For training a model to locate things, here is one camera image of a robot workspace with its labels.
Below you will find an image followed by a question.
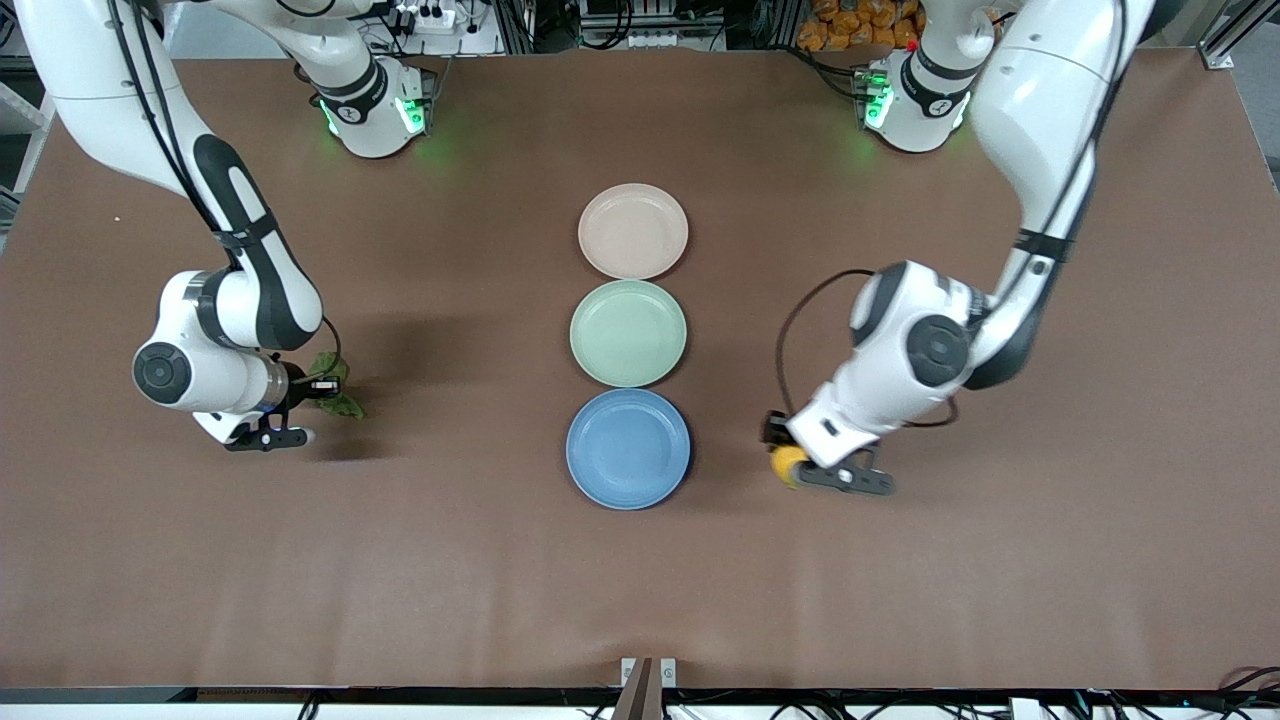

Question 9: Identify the green lettuce leaf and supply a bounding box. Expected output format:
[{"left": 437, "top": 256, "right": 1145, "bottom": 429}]
[{"left": 305, "top": 350, "right": 367, "bottom": 421}]

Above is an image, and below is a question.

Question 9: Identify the yellow lemon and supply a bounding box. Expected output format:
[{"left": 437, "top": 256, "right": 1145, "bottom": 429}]
[{"left": 769, "top": 445, "right": 810, "bottom": 490}]

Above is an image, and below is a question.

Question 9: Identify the blue round plate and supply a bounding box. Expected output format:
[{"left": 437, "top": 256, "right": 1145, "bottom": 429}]
[{"left": 565, "top": 388, "right": 692, "bottom": 512}]

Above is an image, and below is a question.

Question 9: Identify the light green round plate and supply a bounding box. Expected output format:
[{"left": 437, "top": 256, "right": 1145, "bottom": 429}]
[{"left": 569, "top": 279, "right": 689, "bottom": 389}]

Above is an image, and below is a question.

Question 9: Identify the brown table cover sheet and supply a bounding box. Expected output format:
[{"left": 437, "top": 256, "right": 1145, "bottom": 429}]
[{"left": 0, "top": 48, "right": 1280, "bottom": 691}]

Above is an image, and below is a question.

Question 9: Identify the beige round plate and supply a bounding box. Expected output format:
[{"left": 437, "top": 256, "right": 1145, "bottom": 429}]
[{"left": 577, "top": 183, "right": 690, "bottom": 281}]

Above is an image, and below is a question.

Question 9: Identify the white power strip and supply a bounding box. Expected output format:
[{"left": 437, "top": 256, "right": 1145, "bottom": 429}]
[{"left": 393, "top": 2, "right": 463, "bottom": 33}]

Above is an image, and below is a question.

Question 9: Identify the bag of orange fruits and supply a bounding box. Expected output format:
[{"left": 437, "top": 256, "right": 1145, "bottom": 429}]
[{"left": 796, "top": 0, "right": 927, "bottom": 52}]

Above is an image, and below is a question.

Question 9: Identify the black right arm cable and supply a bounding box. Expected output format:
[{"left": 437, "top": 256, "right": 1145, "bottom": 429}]
[{"left": 105, "top": 0, "right": 344, "bottom": 387}]

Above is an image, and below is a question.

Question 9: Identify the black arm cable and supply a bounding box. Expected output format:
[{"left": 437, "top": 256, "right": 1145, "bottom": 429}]
[
  {"left": 775, "top": 0, "right": 1131, "bottom": 431},
  {"left": 105, "top": 0, "right": 344, "bottom": 387}
]

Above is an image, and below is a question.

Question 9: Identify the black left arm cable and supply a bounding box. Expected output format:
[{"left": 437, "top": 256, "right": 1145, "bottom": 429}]
[{"left": 775, "top": 0, "right": 1131, "bottom": 431}]

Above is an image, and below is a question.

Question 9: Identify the metal table edge bracket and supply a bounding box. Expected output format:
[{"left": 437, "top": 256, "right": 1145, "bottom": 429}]
[{"left": 612, "top": 656, "right": 679, "bottom": 720}]

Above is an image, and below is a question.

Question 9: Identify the aluminium frame profile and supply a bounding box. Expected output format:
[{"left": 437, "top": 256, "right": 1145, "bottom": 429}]
[{"left": 1198, "top": 0, "right": 1280, "bottom": 71}]

